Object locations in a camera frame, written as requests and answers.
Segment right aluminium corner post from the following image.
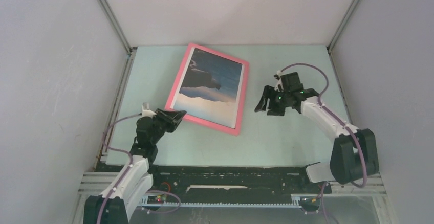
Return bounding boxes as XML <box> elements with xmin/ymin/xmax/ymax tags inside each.
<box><xmin>327</xmin><ymin>0</ymin><xmax>361</xmax><ymax>54</ymax></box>

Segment aluminium rail front beam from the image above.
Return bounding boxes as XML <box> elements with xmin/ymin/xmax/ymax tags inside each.
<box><xmin>78</xmin><ymin>171</ymin><xmax>387</xmax><ymax>197</ymax></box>

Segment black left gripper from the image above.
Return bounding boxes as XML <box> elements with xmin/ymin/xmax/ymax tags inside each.
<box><xmin>150</xmin><ymin>108</ymin><xmax>185</xmax><ymax>145</ymax></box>

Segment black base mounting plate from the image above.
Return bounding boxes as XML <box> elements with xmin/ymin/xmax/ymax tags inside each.
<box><xmin>152</xmin><ymin>165</ymin><xmax>322</xmax><ymax>205</ymax></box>

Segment aluminium corner post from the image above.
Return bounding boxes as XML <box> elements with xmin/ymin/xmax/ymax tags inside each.
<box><xmin>327</xmin><ymin>0</ymin><xmax>361</xmax><ymax>54</ymax></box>
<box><xmin>97</xmin><ymin>0</ymin><xmax>133</xmax><ymax>54</ymax></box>

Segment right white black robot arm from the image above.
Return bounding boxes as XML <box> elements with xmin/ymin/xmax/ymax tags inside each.
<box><xmin>255</xmin><ymin>72</ymin><xmax>379</xmax><ymax>192</ymax></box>

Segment left aluminium corner post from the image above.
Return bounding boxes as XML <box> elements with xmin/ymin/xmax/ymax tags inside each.
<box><xmin>97</xmin><ymin>0</ymin><xmax>133</xmax><ymax>54</ymax></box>

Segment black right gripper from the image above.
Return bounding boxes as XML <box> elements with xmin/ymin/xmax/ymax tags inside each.
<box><xmin>254</xmin><ymin>85</ymin><xmax>290</xmax><ymax>117</ymax></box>

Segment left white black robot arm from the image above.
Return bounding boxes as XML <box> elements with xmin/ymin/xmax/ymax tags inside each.
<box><xmin>82</xmin><ymin>108</ymin><xmax>186</xmax><ymax>223</ymax></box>

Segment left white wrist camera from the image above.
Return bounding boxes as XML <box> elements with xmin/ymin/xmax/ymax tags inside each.
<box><xmin>141</xmin><ymin>102</ymin><xmax>156</xmax><ymax>118</ymax></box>

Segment white slotted cable duct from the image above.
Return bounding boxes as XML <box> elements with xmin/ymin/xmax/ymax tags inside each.
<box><xmin>137</xmin><ymin>195</ymin><xmax>301</xmax><ymax>208</ymax></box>

